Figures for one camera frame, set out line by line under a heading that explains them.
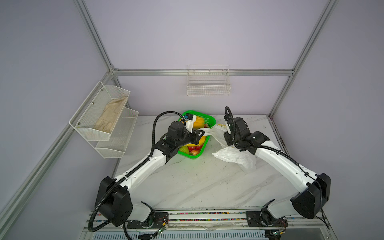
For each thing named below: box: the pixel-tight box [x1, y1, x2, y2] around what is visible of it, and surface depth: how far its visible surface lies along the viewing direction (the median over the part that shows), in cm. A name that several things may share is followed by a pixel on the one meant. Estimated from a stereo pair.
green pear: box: [178, 146, 190, 154], surface depth 96 cm
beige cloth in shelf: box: [93, 96, 128, 133], surface depth 80 cm
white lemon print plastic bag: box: [198, 124, 257, 173], surface depth 69 cm
